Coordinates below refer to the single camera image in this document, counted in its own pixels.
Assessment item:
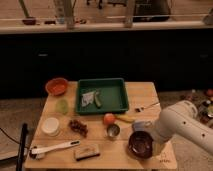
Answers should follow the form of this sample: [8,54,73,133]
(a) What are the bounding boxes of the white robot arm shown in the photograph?
[147,100,213,156]

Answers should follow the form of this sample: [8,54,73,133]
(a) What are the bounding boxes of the small metal cup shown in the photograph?
[107,124,120,138]

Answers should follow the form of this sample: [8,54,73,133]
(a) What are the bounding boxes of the green plastic tray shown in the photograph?
[75,78,129,115]

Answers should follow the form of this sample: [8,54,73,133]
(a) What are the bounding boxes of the green cucumber piece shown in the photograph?
[94,91,102,108]

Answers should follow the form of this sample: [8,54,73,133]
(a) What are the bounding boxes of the crumpled white wrapper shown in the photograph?
[81,91,95,107]

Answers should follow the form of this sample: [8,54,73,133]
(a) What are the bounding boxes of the yellow banana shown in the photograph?
[115,115,135,123]

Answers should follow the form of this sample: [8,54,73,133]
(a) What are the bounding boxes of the orange bowl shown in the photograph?
[45,78,68,96]

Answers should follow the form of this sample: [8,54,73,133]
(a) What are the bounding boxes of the brown grape bunch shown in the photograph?
[69,120,88,137]

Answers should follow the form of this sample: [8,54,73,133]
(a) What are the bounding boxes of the blue sponge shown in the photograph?
[132,121,150,131]

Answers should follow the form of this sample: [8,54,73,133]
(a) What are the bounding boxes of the dark maroon bowl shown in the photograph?
[128,131,153,159]

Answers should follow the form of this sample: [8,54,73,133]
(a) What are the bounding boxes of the white lidded container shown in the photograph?
[41,117,60,136]

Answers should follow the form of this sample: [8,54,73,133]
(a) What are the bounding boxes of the black stand pole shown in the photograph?
[16,123,28,171]

